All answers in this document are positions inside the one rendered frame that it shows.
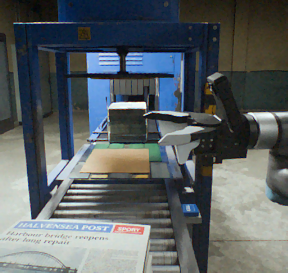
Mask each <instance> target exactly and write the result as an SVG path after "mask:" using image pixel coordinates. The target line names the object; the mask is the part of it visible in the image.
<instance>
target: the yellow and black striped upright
mask: <svg viewBox="0 0 288 273"><path fill-rule="evenodd" d="M216 106H217V102H216V101H215V98H214V95H213V94H212V93H211V91H210V88H209V87H208V83H204V99H203V113H208V114H213V115H215V114H216ZM210 162H213V156H212V157H206V156H204V160H202V163H210ZM201 175H202V176H213V164H206V165H201Z"/></svg>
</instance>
